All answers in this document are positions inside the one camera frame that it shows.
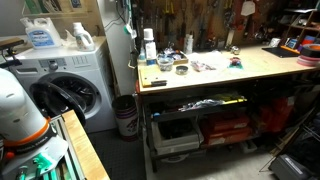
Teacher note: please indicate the teal and red small item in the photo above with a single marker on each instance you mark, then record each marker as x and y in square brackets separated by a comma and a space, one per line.
[235, 63]

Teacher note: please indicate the clear plastic sheet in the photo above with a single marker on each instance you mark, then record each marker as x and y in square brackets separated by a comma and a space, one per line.
[216, 58]

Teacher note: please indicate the round metal tin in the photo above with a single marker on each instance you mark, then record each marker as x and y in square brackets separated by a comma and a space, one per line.
[182, 70]

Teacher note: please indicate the small white detergent bottle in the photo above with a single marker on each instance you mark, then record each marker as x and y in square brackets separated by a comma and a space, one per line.
[84, 38]

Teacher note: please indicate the clear plastic container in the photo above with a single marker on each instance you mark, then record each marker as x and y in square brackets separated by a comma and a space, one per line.
[165, 64]

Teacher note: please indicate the black orange tape roll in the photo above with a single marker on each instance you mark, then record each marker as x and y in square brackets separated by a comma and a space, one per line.
[311, 50]

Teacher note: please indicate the small black block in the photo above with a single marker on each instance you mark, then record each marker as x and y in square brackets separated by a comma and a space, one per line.
[159, 83]

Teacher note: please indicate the white front-load washing machine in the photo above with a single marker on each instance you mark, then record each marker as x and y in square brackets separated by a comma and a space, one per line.
[73, 66]

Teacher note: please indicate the white hanging tag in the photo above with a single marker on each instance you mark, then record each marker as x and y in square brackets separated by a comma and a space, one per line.
[248, 8]

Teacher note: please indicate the white bin with dark contents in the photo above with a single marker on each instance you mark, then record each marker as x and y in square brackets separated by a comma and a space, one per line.
[176, 140]

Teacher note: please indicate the yellow black long tool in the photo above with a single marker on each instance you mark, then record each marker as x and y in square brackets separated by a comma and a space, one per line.
[231, 99]

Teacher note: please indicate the pink white tape roll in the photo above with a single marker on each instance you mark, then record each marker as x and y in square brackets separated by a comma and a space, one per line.
[308, 61]

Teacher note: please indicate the crumpled plastic bag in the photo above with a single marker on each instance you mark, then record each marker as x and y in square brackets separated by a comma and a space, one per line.
[200, 105]

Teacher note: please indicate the small teal liquid bottle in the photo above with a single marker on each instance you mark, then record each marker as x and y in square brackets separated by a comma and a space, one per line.
[142, 55]

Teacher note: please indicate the wall rack with papers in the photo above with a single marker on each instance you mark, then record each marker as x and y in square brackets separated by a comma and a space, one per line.
[53, 8]

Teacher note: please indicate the wooden tray with clutter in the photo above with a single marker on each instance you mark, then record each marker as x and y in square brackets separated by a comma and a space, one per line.
[181, 60]

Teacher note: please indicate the black camera stand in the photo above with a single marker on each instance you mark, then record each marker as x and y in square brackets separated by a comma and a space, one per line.
[11, 43]

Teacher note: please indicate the black mat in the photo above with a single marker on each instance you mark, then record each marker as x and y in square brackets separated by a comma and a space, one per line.
[280, 52]

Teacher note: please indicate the white and green dish brush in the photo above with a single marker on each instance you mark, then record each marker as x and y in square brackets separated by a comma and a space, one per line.
[128, 29]

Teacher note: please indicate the dark round trash can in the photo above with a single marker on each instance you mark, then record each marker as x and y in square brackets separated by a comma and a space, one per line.
[126, 116]

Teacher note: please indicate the plastic bag with parts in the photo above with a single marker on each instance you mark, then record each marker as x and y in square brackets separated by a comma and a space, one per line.
[201, 66]

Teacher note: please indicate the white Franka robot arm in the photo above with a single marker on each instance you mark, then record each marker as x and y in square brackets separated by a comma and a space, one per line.
[16, 110]

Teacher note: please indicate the light wooden board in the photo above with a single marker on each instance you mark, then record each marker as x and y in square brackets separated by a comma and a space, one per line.
[146, 78]

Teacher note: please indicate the black case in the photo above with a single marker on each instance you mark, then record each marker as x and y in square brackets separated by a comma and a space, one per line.
[290, 168]

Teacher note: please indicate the dark metal shelf cart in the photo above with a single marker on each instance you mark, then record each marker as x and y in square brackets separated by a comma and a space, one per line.
[216, 75]

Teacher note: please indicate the shiny metal fitting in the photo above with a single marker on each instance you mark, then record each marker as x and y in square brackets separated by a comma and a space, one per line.
[235, 50]

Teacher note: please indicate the red storage boxes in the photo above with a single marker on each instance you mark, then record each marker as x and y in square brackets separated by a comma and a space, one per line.
[226, 130]

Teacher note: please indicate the slim white bottle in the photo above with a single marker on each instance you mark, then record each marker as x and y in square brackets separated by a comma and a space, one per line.
[188, 43]

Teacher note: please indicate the dark wooden cubby shelf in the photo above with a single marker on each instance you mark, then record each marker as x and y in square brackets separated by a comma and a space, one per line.
[300, 26]

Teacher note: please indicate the brown tool pegboard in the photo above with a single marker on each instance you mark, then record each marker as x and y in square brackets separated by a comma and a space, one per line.
[206, 20]

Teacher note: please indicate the large white detergent jug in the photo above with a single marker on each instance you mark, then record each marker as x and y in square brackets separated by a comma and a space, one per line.
[41, 33]

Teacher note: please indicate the red bag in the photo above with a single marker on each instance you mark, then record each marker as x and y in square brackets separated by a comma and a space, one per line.
[276, 113]

